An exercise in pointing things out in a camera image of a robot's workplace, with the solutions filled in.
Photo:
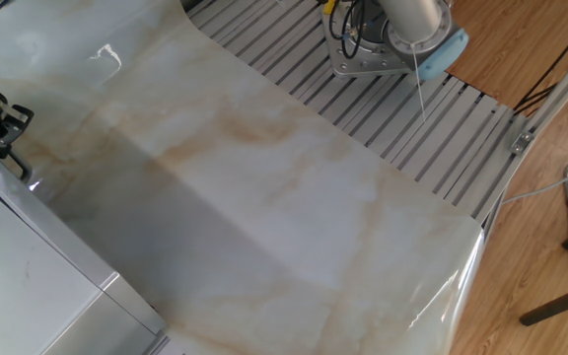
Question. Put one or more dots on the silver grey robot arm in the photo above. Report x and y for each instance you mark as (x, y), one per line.
(412, 24)

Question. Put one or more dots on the silver microwave body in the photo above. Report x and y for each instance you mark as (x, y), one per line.
(18, 276)

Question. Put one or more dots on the glossy marble pattern sheet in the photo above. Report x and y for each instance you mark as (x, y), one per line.
(289, 222)

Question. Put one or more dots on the yellow connector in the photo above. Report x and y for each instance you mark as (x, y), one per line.
(330, 6)

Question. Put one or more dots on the long white zip tie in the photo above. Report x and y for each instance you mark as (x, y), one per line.
(418, 84)

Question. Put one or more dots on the long dark furniture leg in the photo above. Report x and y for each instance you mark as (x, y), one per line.
(560, 303)

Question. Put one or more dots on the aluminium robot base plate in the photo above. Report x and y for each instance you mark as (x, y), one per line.
(363, 66)

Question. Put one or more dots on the metal corner bracket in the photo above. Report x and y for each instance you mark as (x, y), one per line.
(521, 143)

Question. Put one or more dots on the aluminium frame strut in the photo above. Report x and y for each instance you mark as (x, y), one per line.
(560, 93)

